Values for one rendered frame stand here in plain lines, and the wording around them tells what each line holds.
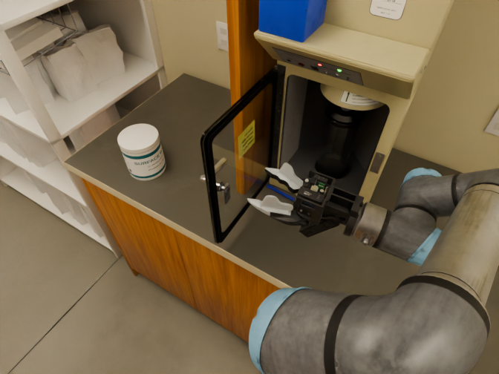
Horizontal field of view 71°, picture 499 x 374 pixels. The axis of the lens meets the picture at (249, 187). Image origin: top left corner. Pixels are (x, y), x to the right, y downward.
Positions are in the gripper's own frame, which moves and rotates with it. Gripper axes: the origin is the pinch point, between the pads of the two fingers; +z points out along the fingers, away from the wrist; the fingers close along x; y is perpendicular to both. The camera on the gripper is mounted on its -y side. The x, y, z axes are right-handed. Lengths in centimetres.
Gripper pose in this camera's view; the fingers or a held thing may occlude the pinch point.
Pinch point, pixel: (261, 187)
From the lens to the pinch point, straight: 72.9
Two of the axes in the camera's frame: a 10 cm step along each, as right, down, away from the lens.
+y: -0.2, -5.6, -8.3
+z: -9.0, -3.6, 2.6
